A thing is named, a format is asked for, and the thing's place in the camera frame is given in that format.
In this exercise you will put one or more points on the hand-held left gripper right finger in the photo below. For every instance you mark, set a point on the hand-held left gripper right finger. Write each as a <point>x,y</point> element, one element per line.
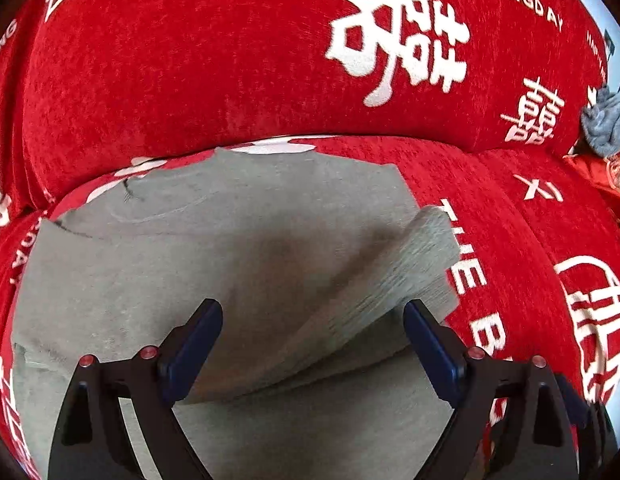
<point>432,345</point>

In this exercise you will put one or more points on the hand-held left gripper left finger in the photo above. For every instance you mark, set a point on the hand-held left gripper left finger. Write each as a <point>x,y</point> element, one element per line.
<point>197,345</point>

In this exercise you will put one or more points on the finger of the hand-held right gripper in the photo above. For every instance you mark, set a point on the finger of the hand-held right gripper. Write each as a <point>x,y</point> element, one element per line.
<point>592,425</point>

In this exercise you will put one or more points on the grey small shirt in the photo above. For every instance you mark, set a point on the grey small shirt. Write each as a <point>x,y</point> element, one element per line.
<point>240,240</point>

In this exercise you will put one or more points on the red patterned cloth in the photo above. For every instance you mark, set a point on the red patterned cloth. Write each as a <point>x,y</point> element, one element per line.
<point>610,175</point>

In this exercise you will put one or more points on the grey-blue crumpled cloth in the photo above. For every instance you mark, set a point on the grey-blue crumpled cloth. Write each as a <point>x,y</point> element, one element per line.
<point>607,120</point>

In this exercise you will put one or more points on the red sofa with white print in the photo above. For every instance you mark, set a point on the red sofa with white print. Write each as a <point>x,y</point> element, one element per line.
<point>190,60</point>

